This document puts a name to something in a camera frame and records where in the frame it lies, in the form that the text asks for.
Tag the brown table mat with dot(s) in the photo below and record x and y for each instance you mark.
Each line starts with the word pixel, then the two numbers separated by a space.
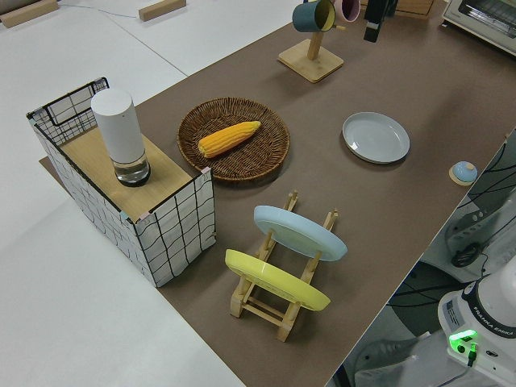
pixel 363 221

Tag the yellow corn cob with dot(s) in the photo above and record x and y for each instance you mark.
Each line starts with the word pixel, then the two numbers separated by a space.
pixel 225 139

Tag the white cylinder with clear base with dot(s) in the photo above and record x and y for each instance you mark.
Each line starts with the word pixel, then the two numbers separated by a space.
pixel 117 129

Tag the wooden dish rack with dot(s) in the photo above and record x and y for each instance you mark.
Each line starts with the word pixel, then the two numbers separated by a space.
pixel 258 311

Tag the wooden box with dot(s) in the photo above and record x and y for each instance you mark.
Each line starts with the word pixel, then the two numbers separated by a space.
pixel 415 6

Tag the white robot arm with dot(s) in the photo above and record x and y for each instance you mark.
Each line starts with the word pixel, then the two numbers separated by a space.
pixel 488 322

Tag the light blue plate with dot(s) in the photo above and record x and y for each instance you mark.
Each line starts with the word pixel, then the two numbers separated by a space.
pixel 298 234

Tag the dark teal mug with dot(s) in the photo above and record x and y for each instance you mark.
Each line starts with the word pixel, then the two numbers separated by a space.
pixel 304 16

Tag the gray round plate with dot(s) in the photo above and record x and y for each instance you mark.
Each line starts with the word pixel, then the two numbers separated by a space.
pixel 375 137

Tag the pink mug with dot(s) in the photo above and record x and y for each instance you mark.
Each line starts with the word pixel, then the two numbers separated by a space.
pixel 348 10

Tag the long wooden block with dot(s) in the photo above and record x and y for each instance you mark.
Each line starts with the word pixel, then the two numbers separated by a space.
pixel 161 9
pixel 24 12

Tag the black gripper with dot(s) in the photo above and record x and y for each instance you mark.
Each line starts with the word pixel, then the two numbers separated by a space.
pixel 375 11

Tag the wooden mug tree stand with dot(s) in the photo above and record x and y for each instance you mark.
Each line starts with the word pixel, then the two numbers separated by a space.
pixel 310 64

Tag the light wooden board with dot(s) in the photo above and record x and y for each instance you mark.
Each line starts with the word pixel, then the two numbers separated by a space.
pixel 163 181

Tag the cream toaster oven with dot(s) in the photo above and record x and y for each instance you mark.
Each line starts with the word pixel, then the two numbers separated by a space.
pixel 483 20

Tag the blue dome bell on coaster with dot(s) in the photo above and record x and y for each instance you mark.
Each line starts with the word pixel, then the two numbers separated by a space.
pixel 463 171

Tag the yellow plate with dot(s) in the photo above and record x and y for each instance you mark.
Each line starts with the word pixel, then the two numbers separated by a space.
pixel 274 279

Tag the round brown wicker basket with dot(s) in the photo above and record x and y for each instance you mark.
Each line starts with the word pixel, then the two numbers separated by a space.
pixel 250 163

